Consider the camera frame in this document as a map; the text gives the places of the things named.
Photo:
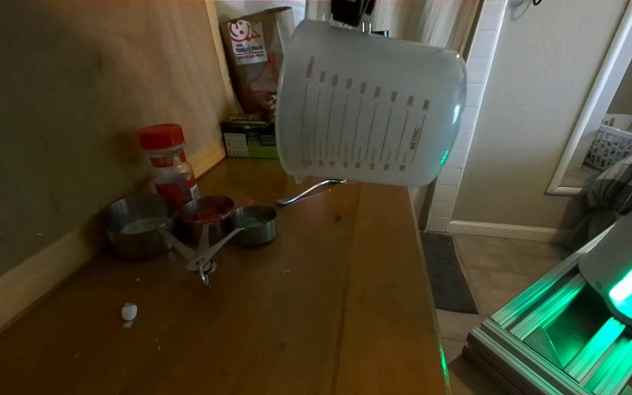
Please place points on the medium steel measuring cup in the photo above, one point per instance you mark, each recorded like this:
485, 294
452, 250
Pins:
205, 215

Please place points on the silver fork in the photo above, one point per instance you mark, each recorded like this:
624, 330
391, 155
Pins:
321, 186

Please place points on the green box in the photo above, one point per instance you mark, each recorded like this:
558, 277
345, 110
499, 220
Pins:
248, 140

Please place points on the white laundry basket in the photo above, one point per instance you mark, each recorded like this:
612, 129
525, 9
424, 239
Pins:
611, 144

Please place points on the red white food bag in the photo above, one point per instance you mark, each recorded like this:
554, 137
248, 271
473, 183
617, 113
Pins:
254, 48

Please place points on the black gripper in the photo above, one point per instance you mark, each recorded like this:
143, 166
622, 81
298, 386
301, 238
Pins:
352, 12

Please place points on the clear plastic measuring jug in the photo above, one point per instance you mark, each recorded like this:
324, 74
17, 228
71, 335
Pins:
367, 108

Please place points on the small steel measuring cup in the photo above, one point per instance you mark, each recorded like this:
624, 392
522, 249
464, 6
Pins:
248, 227

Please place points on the wooden dresser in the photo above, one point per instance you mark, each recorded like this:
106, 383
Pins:
337, 306

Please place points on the dark floor mat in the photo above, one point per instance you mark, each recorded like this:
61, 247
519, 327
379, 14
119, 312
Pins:
446, 277

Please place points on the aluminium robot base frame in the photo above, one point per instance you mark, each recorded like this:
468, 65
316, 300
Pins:
555, 339

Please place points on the red lid spice shaker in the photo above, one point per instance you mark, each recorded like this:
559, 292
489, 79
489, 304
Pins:
170, 166

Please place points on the white crumb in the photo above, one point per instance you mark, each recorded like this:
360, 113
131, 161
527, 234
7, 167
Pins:
127, 315

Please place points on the wooden backboard panel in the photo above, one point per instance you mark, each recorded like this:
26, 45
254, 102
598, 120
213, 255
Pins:
78, 81

